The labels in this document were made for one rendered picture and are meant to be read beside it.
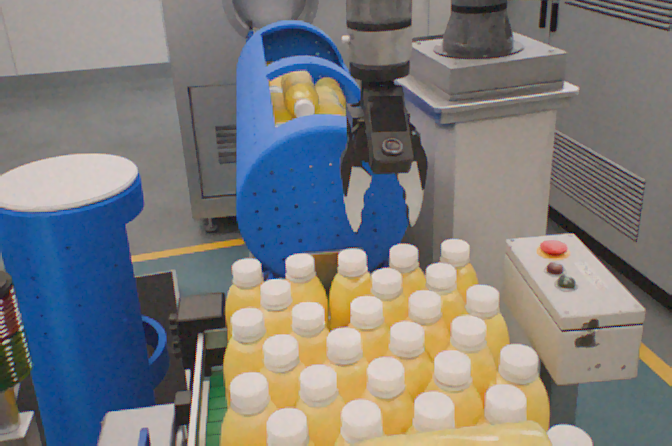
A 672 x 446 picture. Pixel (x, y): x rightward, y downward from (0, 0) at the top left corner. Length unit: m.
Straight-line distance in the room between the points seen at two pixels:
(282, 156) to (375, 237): 0.21
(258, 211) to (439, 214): 0.56
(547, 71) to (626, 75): 1.43
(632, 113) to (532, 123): 1.42
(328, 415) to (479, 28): 0.99
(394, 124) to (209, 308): 0.45
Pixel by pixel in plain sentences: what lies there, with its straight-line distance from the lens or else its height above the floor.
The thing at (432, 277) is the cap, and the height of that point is 1.10.
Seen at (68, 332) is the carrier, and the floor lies 0.76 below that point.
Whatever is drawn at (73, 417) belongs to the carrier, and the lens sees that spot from 1.73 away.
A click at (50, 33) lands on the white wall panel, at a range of 6.35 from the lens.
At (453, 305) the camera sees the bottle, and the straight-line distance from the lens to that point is 0.98.
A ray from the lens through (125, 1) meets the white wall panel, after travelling 6.28.
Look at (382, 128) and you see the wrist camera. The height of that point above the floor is 1.33.
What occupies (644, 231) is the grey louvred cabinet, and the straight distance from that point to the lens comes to 3.05.
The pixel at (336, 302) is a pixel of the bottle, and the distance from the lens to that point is 1.03.
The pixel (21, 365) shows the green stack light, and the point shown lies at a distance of 0.78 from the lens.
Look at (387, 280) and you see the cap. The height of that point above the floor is 1.10.
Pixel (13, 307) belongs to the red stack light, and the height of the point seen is 1.23.
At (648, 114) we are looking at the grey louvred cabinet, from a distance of 2.94.
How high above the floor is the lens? 1.60
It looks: 24 degrees down
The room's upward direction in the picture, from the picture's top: 3 degrees counter-clockwise
